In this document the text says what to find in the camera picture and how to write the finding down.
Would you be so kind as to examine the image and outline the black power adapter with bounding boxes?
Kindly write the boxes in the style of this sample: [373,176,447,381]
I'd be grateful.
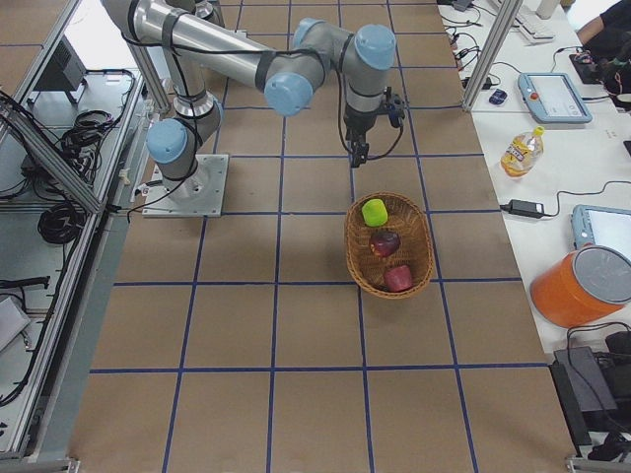
[506,199,545,219]

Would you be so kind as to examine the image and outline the orange cylindrical container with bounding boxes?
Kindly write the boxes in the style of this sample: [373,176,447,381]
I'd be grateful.
[529,245,630,328]

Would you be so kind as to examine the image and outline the black equipment box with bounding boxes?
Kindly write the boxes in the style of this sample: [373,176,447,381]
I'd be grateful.
[549,347,618,448]

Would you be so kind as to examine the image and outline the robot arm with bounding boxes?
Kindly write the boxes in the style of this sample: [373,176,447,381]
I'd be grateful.
[194,0,225,28]
[103,1,403,203]

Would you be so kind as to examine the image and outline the dark blue checkered pouch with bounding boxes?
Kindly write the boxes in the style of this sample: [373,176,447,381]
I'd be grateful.
[488,89,508,105]

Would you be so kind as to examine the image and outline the dark red apple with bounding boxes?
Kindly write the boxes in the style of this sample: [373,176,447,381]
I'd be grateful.
[369,230,400,258]

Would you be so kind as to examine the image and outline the blue teach pendant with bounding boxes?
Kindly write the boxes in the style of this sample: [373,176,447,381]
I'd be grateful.
[518,73,593,124]
[571,205,630,258]

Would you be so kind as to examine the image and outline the blue teach pendant far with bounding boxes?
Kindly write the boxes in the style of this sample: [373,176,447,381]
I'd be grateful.
[518,73,593,124]

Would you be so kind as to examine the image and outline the wicker basket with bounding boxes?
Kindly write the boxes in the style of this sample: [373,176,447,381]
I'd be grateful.
[344,192,434,300]

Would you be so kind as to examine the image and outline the orange juice bottle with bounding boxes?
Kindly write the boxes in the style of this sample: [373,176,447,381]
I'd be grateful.
[500,126,545,177]

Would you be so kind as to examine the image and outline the aluminium frame post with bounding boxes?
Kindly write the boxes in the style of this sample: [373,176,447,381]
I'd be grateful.
[461,0,523,112]

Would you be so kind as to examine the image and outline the white keyboard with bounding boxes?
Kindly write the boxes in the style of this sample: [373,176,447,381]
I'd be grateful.
[514,6,556,44]

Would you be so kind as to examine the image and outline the person in dark clothes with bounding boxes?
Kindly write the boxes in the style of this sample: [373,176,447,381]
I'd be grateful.
[578,0,630,94]

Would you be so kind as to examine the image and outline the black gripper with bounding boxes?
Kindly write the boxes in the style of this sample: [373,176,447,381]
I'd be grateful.
[343,105,378,169]

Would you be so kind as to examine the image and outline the green apple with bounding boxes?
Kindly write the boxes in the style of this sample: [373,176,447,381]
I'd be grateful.
[361,198,388,228]

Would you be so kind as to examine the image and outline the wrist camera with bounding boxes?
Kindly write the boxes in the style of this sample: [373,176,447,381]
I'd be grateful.
[385,87,405,129]

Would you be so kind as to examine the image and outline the coiled black cables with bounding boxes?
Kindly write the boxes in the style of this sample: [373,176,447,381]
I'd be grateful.
[37,199,85,245]

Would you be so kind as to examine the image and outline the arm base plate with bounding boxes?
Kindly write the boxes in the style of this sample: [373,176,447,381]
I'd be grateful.
[141,154,229,218]

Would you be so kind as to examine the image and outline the blue teach pendant near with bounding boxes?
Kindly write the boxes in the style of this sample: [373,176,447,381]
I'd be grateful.
[571,205,630,258]

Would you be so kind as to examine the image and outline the aluminium side frame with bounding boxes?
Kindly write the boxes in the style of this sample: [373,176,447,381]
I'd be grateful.
[1,1,168,468]

